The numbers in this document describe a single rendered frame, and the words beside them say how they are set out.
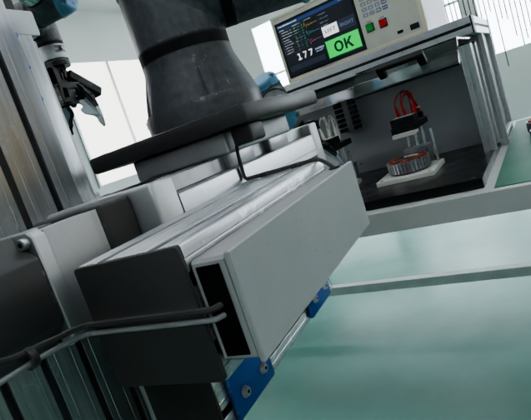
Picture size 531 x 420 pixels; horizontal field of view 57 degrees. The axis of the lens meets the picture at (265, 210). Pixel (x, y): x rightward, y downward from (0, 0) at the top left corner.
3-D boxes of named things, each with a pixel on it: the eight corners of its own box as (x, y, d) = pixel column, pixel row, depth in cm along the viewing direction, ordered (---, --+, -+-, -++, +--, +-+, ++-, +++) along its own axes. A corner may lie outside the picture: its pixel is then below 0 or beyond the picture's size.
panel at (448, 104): (503, 137, 139) (477, 34, 135) (303, 187, 175) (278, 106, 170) (503, 137, 140) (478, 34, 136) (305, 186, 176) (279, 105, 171)
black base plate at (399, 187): (484, 187, 101) (482, 177, 101) (240, 236, 136) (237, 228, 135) (501, 146, 140) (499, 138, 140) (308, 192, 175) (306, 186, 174)
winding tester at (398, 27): (428, 31, 129) (408, -48, 126) (289, 84, 153) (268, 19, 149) (452, 32, 161) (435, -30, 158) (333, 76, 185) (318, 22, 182)
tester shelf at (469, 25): (474, 32, 122) (470, 14, 121) (254, 112, 158) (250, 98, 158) (490, 33, 158) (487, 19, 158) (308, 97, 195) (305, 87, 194)
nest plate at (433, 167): (434, 175, 120) (433, 170, 119) (377, 187, 128) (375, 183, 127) (445, 162, 132) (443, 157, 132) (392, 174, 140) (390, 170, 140)
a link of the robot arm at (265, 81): (249, 93, 118) (245, 82, 125) (273, 127, 124) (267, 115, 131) (278, 75, 117) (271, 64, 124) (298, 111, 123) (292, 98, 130)
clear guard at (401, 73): (459, 64, 102) (452, 36, 101) (354, 99, 115) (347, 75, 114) (477, 58, 129) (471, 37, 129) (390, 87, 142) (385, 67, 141)
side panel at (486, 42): (508, 143, 140) (481, 32, 135) (498, 146, 142) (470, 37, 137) (513, 128, 163) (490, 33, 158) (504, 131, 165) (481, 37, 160)
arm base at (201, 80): (228, 109, 53) (198, 18, 51) (128, 147, 60) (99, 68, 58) (282, 98, 66) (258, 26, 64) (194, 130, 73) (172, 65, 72)
